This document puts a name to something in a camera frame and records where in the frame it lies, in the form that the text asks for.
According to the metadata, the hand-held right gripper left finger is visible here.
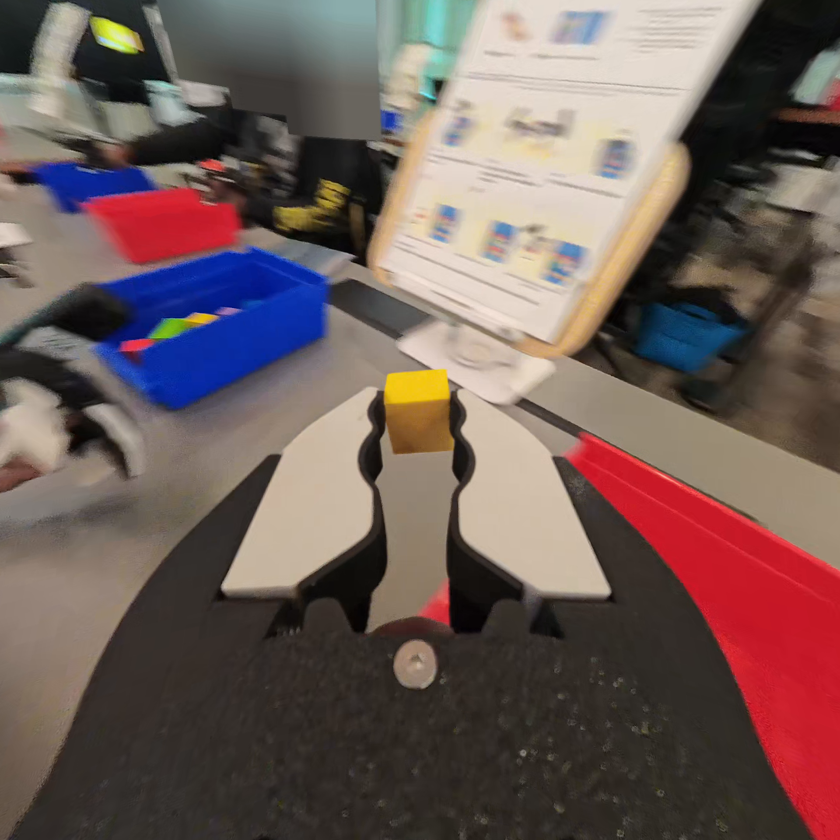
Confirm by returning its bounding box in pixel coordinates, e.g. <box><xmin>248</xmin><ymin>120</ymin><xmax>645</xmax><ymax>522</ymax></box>
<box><xmin>221</xmin><ymin>389</ymin><xmax>388</xmax><ymax>615</ymax></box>

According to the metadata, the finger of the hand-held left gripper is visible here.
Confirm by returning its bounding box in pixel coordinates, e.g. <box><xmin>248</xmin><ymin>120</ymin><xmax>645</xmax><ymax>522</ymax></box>
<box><xmin>73</xmin><ymin>401</ymin><xmax>148</xmax><ymax>487</ymax></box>
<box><xmin>0</xmin><ymin>378</ymin><xmax>73</xmax><ymax>476</ymax></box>

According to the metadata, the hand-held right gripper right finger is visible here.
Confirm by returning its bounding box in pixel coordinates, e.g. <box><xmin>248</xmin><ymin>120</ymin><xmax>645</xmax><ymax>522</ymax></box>
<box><xmin>447</xmin><ymin>389</ymin><xmax>613</xmax><ymax>615</ymax></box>

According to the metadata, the pile of coloured wooden blocks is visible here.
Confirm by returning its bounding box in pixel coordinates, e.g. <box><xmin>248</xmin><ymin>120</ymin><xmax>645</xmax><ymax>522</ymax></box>
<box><xmin>119</xmin><ymin>305</ymin><xmax>248</xmax><ymax>358</ymax></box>

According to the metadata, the yellow wooden block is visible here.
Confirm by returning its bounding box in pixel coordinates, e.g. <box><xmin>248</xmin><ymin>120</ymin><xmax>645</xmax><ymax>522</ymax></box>
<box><xmin>384</xmin><ymin>369</ymin><xmax>455</xmax><ymax>455</ymax></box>

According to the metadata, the red plastic bin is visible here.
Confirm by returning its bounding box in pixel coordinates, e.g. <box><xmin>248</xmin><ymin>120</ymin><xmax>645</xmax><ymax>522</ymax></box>
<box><xmin>82</xmin><ymin>188</ymin><xmax>244</xmax><ymax>265</ymax></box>
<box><xmin>420</xmin><ymin>434</ymin><xmax>840</xmax><ymax>840</ymax></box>

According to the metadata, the grey desk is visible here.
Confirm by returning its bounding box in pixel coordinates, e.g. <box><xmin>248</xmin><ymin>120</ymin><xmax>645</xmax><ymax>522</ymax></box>
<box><xmin>0</xmin><ymin>125</ymin><xmax>840</xmax><ymax>815</ymax></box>

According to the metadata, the person's left hand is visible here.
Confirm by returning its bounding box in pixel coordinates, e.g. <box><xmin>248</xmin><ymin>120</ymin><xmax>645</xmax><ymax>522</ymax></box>
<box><xmin>0</xmin><ymin>457</ymin><xmax>47</xmax><ymax>494</ymax></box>

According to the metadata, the white board stand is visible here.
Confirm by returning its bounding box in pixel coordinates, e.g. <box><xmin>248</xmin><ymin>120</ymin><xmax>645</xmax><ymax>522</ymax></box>
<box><xmin>398</xmin><ymin>315</ymin><xmax>556</xmax><ymax>405</ymax></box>

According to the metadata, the small blue plastic bin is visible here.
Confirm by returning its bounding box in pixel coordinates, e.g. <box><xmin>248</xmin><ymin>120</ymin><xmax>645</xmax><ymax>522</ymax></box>
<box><xmin>33</xmin><ymin>161</ymin><xmax>156</xmax><ymax>214</ymax></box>

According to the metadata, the blue floor tub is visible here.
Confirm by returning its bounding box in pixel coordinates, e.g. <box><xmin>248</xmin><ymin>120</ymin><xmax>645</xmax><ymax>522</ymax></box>
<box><xmin>637</xmin><ymin>302</ymin><xmax>749</xmax><ymax>375</ymax></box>

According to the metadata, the black monitor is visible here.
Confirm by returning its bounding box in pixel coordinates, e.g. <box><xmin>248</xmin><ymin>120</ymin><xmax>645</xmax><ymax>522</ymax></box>
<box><xmin>0</xmin><ymin>0</ymin><xmax>172</xmax><ymax>82</ymax></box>

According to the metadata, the instruction sheet board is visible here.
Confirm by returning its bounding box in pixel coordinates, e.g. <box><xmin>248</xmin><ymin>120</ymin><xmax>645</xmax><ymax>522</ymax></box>
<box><xmin>368</xmin><ymin>0</ymin><xmax>762</xmax><ymax>358</ymax></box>

